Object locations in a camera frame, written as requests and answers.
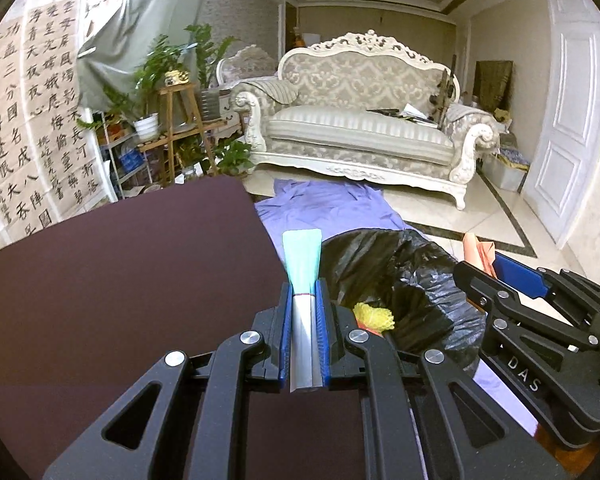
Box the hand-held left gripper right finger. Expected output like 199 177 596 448
316 279 568 480

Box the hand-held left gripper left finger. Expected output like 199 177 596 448
42 280 294 480

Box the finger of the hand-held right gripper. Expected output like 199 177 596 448
452 259 600 357
495 252 600 322

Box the orange paper piece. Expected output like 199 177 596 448
462 232 497 277

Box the yellow paper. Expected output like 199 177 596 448
354 302 396 333

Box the black garbage bag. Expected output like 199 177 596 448
320 229 487 378

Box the white teal squeeze tube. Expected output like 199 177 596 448
281 228 326 393

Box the clear storage box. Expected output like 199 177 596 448
482 147 531 193

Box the white panelled door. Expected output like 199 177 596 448
522 0 600 251

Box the purple cloth sheet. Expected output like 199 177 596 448
255 178 546 436

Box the patterned grey throw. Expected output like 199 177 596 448
442 102 498 138

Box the pile of papers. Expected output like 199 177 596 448
367 102 438 126

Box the small bushy green plant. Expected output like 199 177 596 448
212 139 255 176

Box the dark brown framed board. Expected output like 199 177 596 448
474 60 513 113

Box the ornate white sofa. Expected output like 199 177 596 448
230 30 502 211

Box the dark long object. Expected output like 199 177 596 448
430 55 458 121

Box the white side cabinet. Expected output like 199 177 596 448
212 95 246 138

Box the metal shelf rack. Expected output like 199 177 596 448
97 127 166 201

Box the tall plant in dark pot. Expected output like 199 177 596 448
182 23 238 121

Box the striped beige throw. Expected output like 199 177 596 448
232 80 298 106

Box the green plant in white pot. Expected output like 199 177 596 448
132 35 181 142

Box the wooden plant stand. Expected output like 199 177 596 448
139 82 231 186

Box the leafy plant in brown pot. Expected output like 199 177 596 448
77 85 136 136

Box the ornate white armchair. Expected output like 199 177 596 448
216 45 280 83

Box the calligraphy paper sheet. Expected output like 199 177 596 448
22 0 108 221
0 25 56 256

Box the grey hanging cloth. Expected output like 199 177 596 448
76 0 213 111

